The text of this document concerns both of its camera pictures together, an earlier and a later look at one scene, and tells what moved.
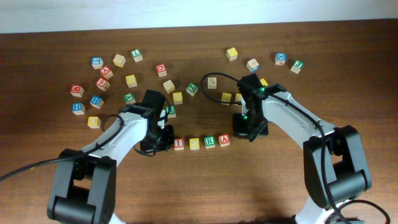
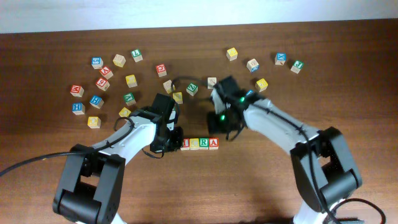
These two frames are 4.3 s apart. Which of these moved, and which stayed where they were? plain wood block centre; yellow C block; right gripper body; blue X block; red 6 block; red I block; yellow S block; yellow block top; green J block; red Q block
Moved: right gripper body; red I block
Stayed: blue X block; yellow C block; red Q block; green J block; red 6 block; yellow S block; yellow block top; plain wood block centre
